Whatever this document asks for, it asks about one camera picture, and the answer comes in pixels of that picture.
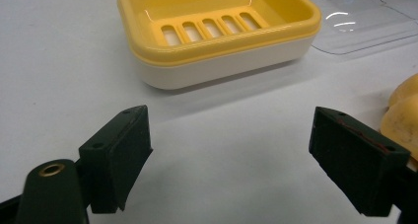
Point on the yellow and white soap dish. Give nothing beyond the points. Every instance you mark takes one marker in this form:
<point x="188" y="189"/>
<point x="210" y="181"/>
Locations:
<point x="223" y="49"/>

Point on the clear plastic lid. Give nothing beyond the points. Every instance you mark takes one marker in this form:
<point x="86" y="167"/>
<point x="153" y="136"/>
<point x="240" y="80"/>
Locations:
<point x="364" y="23"/>

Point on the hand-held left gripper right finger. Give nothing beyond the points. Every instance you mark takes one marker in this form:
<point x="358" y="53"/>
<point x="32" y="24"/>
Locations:
<point x="355" y="161"/>

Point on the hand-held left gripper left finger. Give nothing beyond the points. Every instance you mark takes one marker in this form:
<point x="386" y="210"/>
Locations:
<point x="115" y="158"/>

